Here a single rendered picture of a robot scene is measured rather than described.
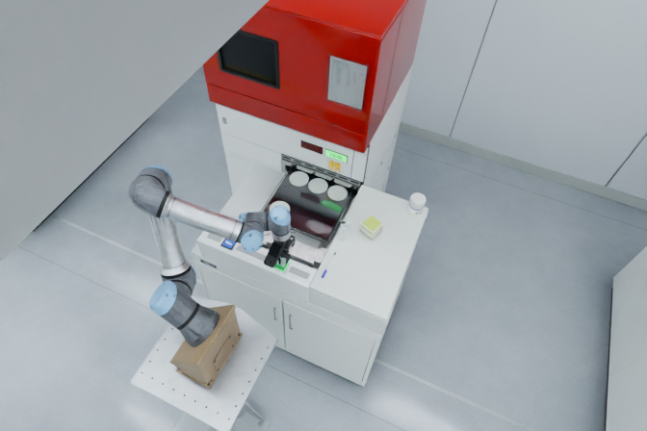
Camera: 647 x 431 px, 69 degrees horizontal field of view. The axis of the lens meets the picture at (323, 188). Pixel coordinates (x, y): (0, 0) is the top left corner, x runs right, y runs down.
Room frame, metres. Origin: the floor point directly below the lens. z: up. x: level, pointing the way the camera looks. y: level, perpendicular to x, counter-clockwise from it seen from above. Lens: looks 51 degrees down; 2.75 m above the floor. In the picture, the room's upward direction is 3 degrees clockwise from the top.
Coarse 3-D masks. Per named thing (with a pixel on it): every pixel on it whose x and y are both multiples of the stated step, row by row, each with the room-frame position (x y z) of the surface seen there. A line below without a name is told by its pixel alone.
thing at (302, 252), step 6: (264, 234) 1.22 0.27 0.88; (264, 240) 1.19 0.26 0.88; (270, 246) 1.16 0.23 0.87; (294, 246) 1.17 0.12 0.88; (300, 246) 1.17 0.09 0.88; (306, 246) 1.17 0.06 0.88; (294, 252) 1.13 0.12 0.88; (300, 252) 1.14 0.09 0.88; (306, 252) 1.14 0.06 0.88; (312, 252) 1.14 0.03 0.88; (318, 252) 1.14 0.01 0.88; (294, 258) 1.12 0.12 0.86; (300, 258) 1.11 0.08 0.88; (306, 258) 1.11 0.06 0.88; (312, 258) 1.11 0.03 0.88; (312, 264) 1.08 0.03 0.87
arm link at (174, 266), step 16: (160, 176) 1.05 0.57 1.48; (160, 224) 0.95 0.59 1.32; (160, 240) 0.92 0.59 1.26; (176, 240) 0.94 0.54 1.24; (160, 256) 0.90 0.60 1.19; (176, 256) 0.90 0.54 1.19; (160, 272) 0.86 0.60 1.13; (176, 272) 0.85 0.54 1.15; (192, 272) 0.88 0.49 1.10; (192, 288) 0.82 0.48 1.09
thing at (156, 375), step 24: (240, 312) 0.86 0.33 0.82; (168, 336) 0.73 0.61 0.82; (264, 336) 0.76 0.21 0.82; (144, 360) 0.63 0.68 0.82; (168, 360) 0.63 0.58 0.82; (240, 360) 0.65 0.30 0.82; (264, 360) 0.66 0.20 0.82; (144, 384) 0.54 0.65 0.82; (168, 384) 0.54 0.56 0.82; (192, 384) 0.55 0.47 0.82; (216, 384) 0.55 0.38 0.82; (240, 384) 0.56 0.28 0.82; (192, 408) 0.46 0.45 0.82; (216, 408) 0.46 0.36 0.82; (240, 408) 0.47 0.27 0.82
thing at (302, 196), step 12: (288, 180) 1.55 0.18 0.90; (324, 180) 1.56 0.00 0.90; (276, 192) 1.46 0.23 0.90; (288, 192) 1.47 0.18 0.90; (300, 192) 1.47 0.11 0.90; (312, 192) 1.48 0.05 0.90; (324, 192) 1.48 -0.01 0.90; (348, 192) 1.49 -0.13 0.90; (288, 204) 1.40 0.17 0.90; (300, 204) 1.40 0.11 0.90; (312, 204) 1.40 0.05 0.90; (324, 204) 1.41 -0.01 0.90; (336, 204) 1.41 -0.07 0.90; (300, 216) 1.32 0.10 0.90; (312, 216) 1.33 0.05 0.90; (324, 216) 1.33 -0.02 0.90; (336, 216) 1.34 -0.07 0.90; (300, 228) 1.26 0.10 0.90; (312, 228) 1.26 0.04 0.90; (324, 228) 1.27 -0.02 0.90
